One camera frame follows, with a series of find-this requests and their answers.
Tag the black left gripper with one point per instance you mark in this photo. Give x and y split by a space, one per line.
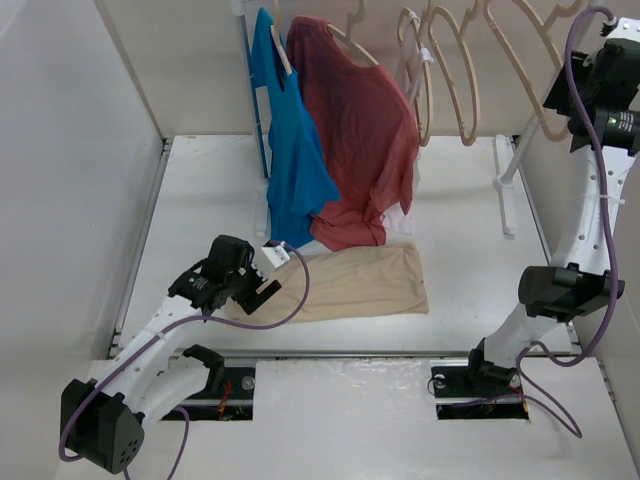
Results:
251 297

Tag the white clothes rack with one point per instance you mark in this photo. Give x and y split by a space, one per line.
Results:
503 183

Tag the beige hanger under white garment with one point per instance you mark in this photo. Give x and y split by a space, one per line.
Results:
413 72

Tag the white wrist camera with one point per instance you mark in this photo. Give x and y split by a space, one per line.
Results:
271 257
621 28

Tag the white garment on hanger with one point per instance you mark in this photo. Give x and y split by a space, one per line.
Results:
403 176

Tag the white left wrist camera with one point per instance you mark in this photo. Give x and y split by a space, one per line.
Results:
271 257

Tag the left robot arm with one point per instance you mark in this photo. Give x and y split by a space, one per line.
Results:
104 420

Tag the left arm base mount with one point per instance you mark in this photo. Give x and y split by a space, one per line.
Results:
228 399

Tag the beige hanger under blue shirt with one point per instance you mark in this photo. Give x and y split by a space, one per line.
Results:
276 37

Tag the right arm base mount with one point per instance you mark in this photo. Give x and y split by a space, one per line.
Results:
459 395

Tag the beige trousers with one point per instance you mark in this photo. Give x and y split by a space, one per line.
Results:
353 283

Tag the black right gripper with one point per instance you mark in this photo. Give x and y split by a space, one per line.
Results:
558 97

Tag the red t-shirt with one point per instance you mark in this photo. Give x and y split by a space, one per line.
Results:
356 110

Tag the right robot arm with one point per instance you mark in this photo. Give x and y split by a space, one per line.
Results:
578 281

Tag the beige hanger under red shirt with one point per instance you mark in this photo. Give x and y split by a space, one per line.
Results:
346 36

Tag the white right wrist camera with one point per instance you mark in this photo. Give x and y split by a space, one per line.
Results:
621 28

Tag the blue t-shirt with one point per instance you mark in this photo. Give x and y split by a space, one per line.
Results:
299 184

